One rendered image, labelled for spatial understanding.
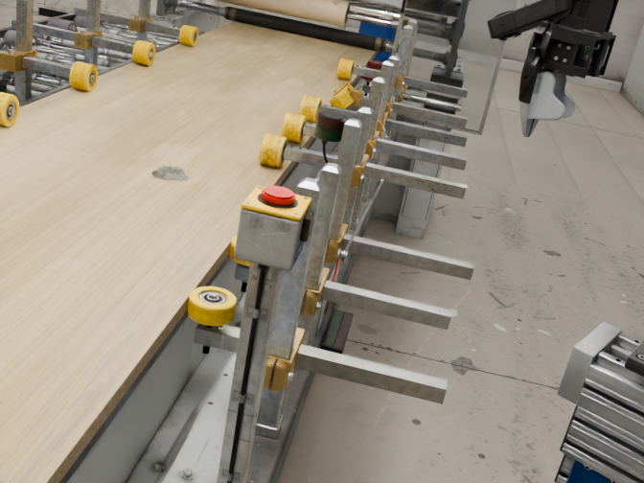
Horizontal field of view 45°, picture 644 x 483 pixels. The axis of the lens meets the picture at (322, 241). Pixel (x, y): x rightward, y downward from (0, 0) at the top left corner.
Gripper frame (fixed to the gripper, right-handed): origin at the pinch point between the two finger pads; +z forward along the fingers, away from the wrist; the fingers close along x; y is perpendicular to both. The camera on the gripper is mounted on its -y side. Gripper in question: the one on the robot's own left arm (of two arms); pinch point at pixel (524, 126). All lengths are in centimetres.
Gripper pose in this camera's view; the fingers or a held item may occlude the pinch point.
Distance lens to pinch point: 110.0
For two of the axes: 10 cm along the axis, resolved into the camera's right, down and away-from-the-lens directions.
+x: 6.2, -2.1, 7.6
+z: -1.7, 9.0, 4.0
